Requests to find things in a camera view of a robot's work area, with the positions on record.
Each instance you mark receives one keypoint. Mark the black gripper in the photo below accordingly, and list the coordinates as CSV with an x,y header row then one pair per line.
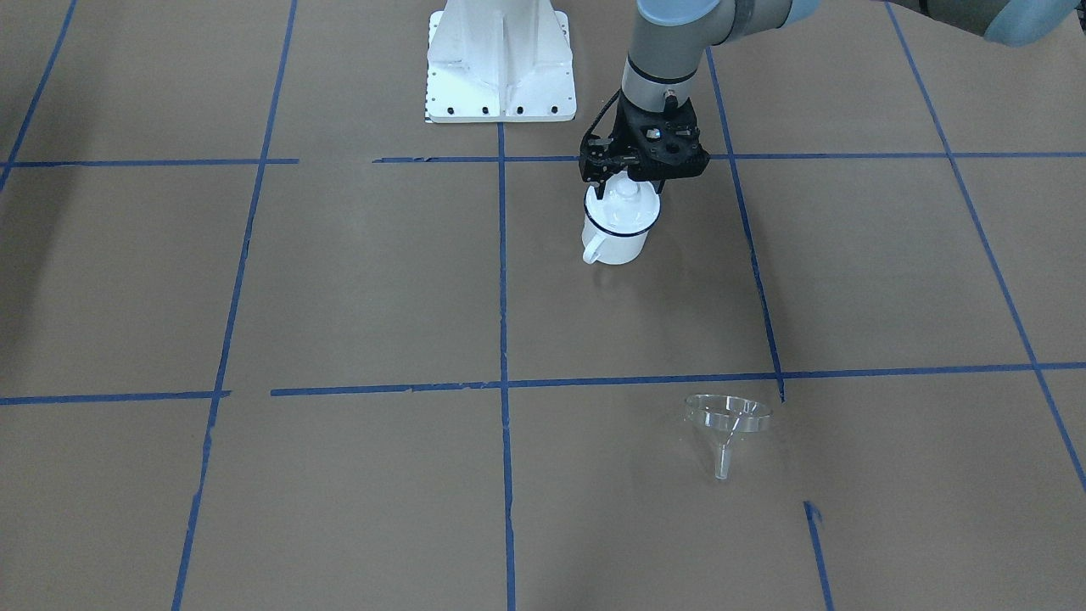
x,y
599,159

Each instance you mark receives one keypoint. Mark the white enamel mug lid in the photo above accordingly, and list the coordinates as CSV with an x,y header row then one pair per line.
x,y
626,207

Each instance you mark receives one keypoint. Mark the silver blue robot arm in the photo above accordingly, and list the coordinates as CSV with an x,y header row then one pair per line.
x,y
669,38

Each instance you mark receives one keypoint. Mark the clear glass funnel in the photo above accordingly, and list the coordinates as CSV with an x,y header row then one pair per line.
x,y
721,421

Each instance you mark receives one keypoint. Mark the white enamel mug blue rim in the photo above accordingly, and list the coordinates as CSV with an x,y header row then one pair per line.
x,y
601,247

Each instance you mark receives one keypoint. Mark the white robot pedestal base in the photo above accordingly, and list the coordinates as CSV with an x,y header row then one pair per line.
x,y
499,61

